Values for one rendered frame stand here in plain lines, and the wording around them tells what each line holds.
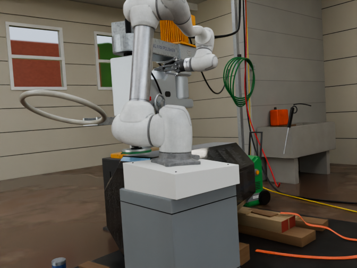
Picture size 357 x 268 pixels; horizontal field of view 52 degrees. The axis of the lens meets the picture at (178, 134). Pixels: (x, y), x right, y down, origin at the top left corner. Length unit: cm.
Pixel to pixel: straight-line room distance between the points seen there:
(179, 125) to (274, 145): 410
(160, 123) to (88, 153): 759
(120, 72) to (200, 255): 148
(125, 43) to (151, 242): 146
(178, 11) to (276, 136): 401
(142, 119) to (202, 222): 54
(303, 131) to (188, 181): 436
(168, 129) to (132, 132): 18
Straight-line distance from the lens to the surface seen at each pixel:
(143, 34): 185
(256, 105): 590
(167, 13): 186
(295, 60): 691
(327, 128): 638
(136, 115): 172
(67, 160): 900
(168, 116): 165
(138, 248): 176
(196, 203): 158
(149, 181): 160
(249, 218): 342
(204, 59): 228
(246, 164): 322
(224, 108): 926
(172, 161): 165
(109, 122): 239
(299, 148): 566
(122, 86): 263
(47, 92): 200
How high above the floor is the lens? 114
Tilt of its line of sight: 3 degrees down
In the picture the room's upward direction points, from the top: 4 degrees counter-clockwise
